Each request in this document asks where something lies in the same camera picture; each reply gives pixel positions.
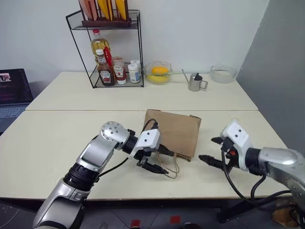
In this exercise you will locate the cooking oil bottle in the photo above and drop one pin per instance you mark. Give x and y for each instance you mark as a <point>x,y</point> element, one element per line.
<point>100,44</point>

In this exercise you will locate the brown Heinz sauce bottle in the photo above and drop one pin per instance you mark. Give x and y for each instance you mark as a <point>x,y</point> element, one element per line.
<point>104,75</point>

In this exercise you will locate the brown paper bag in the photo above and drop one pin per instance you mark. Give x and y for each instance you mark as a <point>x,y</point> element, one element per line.
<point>178,133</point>

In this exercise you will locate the green plastic spoon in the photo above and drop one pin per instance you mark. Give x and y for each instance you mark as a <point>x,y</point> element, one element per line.
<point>176,73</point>

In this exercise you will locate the yellow plastic board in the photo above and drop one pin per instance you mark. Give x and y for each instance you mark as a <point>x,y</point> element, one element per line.
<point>104,9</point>
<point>121,8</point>

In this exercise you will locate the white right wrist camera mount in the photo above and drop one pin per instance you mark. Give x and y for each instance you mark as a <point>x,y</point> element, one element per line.
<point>237,137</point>

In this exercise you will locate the dark wooden board holder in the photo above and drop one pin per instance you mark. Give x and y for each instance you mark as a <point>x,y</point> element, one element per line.
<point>107,23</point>

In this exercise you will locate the white labelled jar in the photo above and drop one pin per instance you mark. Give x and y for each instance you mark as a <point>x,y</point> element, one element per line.
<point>134,74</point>
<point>137,62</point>

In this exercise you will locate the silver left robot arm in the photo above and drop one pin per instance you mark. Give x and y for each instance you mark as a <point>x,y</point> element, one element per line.
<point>95,152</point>

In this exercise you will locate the cardboard box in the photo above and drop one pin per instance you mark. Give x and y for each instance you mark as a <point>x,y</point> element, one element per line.
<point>284,213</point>

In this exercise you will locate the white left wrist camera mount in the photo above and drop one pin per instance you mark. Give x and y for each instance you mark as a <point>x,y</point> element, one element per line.
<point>149,139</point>

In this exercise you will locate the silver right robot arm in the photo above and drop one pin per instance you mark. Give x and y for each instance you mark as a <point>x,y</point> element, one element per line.
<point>281,162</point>

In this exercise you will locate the empty glass bowl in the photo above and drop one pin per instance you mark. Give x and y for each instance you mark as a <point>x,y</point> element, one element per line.
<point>224,75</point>

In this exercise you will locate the orange-yellow lemon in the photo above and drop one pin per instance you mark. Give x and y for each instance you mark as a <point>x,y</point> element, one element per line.
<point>160,70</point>

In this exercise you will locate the pink plastic board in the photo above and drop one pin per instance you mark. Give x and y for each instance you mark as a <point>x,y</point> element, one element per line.
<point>88,9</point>

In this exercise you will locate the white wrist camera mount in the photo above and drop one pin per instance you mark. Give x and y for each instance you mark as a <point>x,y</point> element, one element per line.
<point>149,139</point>
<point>237,137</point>

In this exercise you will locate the glass bowl with fruit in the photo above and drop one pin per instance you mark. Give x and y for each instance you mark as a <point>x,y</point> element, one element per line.
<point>149,71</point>

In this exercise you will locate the open laptop computer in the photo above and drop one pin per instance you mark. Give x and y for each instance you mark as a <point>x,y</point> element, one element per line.
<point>13,90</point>

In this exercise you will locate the red floor marker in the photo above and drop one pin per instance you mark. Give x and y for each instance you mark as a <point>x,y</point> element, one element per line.
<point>135,223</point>
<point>175,219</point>

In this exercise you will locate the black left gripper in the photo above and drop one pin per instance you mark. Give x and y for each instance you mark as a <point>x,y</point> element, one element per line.
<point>150,152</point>

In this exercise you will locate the pale yellow lemon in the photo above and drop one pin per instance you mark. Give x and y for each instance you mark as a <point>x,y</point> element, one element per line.
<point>157,79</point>

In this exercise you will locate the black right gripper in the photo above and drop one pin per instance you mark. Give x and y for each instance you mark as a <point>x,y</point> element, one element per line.
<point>230,158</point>

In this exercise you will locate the red Heinz ketchup bottle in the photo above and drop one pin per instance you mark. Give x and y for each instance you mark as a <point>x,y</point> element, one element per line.
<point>119,71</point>

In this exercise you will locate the steel oil pot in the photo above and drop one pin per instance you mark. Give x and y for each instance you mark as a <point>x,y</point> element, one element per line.
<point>194,83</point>

